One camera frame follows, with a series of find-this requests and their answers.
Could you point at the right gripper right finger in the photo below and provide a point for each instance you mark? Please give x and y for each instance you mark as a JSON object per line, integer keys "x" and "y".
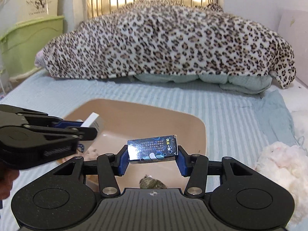
{"x": 195, "y": 167}

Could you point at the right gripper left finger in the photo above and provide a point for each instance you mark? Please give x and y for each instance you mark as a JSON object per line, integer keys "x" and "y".
{"x": 109, "y": 166}

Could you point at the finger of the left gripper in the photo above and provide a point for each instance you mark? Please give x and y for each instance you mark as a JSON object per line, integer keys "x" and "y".
{"x": 68, "y": 124}
{"x": 81, "y": 133}

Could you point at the white cardboard box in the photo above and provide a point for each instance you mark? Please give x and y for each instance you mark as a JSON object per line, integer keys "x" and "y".
{"x": 94, "y": 120}

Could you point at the small dark blue box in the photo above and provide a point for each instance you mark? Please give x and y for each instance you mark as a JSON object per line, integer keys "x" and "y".
{"x": 155, "y": 149}

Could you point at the beige plastic storage basket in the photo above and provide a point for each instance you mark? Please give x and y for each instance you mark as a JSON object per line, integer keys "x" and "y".
{"x": 123, "y": 121}

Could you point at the striped blue bed sheet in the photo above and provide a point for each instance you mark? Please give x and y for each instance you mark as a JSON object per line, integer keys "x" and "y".
{"x": 229, "y": 117}

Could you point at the pink floral pillow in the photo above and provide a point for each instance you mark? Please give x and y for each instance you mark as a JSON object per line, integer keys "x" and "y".
{"x": 43, "y": 58}

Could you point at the green plastic storage bin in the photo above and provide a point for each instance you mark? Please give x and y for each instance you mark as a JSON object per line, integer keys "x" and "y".
{"x": 21, "y": 43}

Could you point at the white fluffy plush toy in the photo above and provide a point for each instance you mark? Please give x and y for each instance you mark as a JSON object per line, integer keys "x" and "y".
{"x": 287, "y": 166}

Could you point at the cartoon print blue pillowcase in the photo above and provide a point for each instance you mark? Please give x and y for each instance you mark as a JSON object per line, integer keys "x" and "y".
{"x": 275, "y": 119}

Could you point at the light green quilt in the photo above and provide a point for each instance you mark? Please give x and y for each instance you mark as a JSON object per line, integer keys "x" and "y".
{"x": 243, "y": 84}

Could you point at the leopard print blanket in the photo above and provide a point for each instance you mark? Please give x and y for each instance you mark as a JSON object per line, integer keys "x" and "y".
{"x": 165, "y": 37}

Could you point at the cream plastic storage bin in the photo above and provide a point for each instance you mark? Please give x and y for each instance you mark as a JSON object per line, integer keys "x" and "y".
{"x": 15, "y": 11}

